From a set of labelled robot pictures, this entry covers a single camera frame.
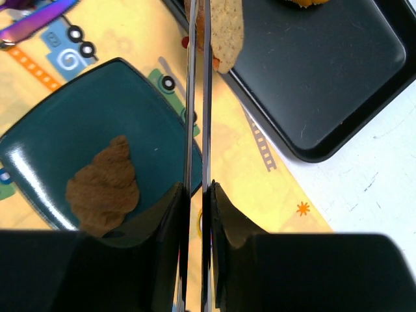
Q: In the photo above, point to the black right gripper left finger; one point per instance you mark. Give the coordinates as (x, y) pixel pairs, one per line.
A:
(132, 268)

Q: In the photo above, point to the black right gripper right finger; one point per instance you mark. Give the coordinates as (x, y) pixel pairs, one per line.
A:
(259, 271)

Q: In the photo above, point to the dark brown croissant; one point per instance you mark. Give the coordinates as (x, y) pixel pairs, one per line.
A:
(101, 193)

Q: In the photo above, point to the brown bread slice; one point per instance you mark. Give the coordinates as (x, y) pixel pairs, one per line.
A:
(227, 33)

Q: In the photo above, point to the yellow cartoon placemat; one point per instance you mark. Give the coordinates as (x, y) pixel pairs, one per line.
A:
(146, 34)

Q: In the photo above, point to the teal square plate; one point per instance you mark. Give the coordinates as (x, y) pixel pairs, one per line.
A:
(63, 133)

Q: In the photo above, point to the black baking tray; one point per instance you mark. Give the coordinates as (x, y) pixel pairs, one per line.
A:
(313, 77)

